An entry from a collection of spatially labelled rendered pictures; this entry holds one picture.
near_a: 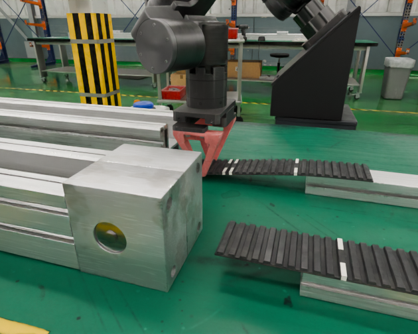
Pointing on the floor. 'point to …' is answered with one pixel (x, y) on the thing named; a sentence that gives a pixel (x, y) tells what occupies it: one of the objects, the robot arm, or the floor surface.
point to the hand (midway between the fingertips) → (206, 163)
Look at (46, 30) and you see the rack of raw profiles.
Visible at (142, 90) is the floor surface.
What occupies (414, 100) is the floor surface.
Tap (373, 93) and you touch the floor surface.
